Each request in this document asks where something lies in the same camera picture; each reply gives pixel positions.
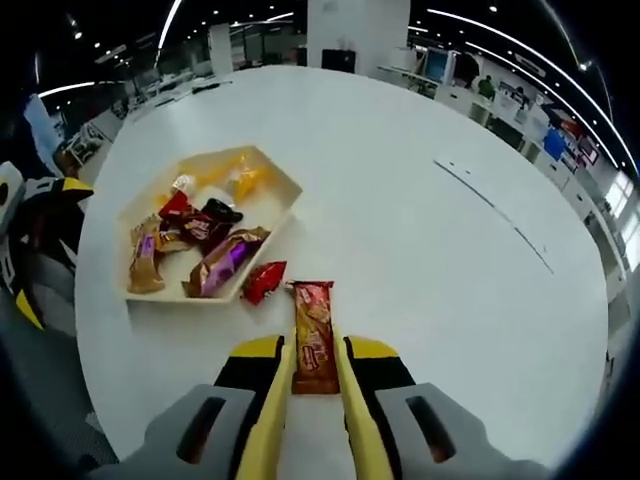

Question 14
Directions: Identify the small desk monitor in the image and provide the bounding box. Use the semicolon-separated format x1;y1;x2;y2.
427;49;459;84

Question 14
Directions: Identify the black cable on table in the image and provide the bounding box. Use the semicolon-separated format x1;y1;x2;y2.
192;79;234;94

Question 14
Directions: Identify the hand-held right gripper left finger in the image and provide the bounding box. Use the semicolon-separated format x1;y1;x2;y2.
142;335;286;480

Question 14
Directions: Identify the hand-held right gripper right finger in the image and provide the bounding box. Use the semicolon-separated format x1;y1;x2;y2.
343;335;489;480

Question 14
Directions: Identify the blue box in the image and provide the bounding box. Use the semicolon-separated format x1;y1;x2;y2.
543;128;566;161

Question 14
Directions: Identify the gold purple biscuit food packet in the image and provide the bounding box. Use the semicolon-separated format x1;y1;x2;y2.
128;217;166;295
182;227;271;299

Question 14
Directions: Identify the beige hexagonal container tray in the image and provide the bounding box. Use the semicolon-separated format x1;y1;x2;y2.
115;144;305;304

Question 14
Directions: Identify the dark red food bar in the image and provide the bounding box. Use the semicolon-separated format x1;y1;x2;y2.
159;192;226;244
285;280;341;395

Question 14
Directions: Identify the shiny red food packet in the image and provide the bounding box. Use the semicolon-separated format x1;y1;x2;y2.
242;260;289;305

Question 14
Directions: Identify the black food packet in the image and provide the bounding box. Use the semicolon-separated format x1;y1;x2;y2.
202;198;244;226

